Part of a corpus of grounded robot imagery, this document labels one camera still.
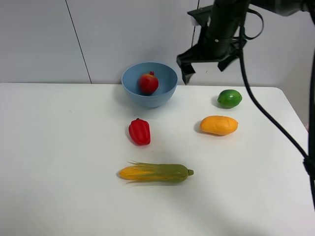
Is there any black cable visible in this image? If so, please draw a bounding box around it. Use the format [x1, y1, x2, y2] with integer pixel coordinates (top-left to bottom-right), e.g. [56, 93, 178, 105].
[240, 4, 315, 212]

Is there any corn cob with husk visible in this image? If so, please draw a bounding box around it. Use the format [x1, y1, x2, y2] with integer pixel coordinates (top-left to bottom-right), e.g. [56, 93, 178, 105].
[118, 162, 194, 183]

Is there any red bell pepper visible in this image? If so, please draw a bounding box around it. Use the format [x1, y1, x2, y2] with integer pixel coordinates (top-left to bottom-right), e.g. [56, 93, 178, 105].
[128, 118, 151, 146]

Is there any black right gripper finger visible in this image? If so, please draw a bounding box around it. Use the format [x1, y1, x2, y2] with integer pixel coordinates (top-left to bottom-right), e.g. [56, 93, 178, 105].
[218, 50, 239, 72]

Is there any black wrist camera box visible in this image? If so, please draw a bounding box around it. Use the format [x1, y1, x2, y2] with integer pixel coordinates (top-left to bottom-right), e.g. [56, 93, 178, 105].
[187, 5, 213, 27]

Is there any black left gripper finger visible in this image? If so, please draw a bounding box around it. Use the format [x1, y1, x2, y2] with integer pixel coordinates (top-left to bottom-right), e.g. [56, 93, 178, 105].
[176, 55, 195, 85]

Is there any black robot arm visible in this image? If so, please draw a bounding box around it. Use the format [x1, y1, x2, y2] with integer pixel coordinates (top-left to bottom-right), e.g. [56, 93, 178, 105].
[177, 0, 315, 85]

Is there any red pomegranate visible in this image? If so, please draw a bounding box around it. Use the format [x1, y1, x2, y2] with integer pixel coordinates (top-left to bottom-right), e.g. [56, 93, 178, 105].
[138, 71, 159, 95]

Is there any blue plastic bowl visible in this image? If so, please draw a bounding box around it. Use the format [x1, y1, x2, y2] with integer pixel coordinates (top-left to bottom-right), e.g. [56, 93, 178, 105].
[121, 62, 178, 108]

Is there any orange yellow mango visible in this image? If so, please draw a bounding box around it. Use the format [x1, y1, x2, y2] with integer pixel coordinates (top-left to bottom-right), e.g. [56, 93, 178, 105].
[200, 116, 238, 136]

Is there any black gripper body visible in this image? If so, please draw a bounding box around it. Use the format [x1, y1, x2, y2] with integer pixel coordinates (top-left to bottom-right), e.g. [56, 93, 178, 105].
[182, 24, 246, 64]

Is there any green lime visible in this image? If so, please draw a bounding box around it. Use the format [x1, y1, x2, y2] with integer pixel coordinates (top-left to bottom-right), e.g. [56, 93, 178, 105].
[217, 89, 242, 109]

